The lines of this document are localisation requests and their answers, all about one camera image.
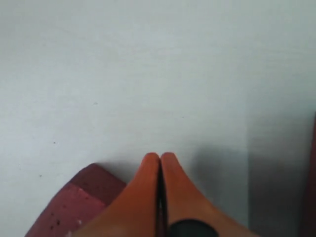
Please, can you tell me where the red brick with silver chip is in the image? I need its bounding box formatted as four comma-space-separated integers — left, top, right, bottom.
26, 163, 126, 237

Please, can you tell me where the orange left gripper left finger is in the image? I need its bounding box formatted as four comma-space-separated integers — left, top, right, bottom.
72, 153, 160, 237

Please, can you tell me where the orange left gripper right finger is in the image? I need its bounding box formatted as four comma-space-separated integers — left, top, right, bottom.
161, 153, 257, 237

